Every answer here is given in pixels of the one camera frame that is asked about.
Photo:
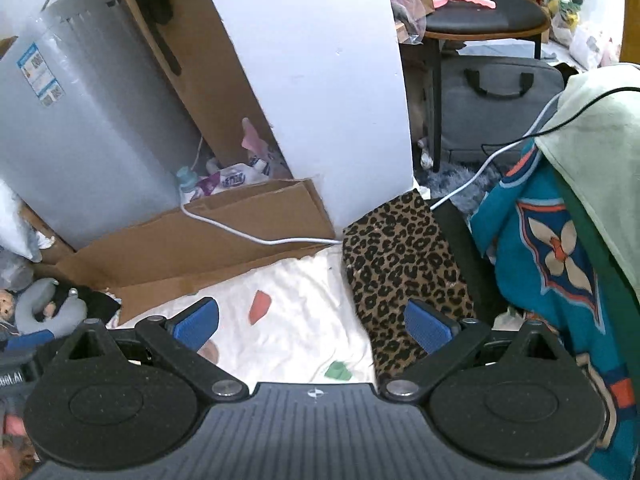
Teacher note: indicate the light green cloth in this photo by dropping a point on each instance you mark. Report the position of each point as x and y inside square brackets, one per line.
[592, 141]

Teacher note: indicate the brown cardboard sheet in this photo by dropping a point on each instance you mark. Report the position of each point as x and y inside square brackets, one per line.
[215, 238]

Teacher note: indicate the dark grey bag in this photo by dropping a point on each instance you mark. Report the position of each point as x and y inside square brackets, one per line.
[488, 101]

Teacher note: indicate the small leopard plush toy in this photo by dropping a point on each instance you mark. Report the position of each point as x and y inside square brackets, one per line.
[7, 305]

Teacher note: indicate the teal patterned fabric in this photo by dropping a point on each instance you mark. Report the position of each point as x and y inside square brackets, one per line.
[551, 263]

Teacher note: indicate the grey neck pillow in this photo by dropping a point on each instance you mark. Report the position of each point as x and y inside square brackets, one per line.
[36, 311]

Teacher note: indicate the black round chair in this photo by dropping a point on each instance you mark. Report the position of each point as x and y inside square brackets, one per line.
[475, 20]

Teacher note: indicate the tall cardboard box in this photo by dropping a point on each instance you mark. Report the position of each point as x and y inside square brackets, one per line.
[189, 41]

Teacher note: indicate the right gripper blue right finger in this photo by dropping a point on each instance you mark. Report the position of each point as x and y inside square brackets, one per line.
[450, 346]

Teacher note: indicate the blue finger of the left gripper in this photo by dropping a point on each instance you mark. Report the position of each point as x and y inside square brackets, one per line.
[29, 341]

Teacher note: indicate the folded black garment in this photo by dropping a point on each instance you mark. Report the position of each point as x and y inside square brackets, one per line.
[477, 271]

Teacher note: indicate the grey foam panel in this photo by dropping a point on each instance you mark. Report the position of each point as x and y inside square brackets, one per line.
[92, 131]

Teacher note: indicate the white pillow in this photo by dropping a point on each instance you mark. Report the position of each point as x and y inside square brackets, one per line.
[17, 235]

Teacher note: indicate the leopard print garment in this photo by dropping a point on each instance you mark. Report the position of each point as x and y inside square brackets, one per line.
[391, 255]

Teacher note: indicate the person left hand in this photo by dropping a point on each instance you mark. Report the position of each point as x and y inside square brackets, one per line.
[13, 433]

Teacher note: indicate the cream bear print bedsheet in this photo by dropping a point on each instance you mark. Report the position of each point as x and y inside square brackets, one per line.
[286, 320]

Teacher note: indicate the blue capped bottle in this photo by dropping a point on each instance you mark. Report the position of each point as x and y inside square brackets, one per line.
[188, 185]

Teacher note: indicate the black clothes pile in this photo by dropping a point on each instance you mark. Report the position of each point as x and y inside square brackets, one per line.
[99, 304]

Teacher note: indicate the purple detergent pouch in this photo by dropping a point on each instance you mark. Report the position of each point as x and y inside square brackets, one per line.
[263, 163]

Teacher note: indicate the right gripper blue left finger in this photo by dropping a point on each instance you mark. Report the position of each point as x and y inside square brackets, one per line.
[174, 342]

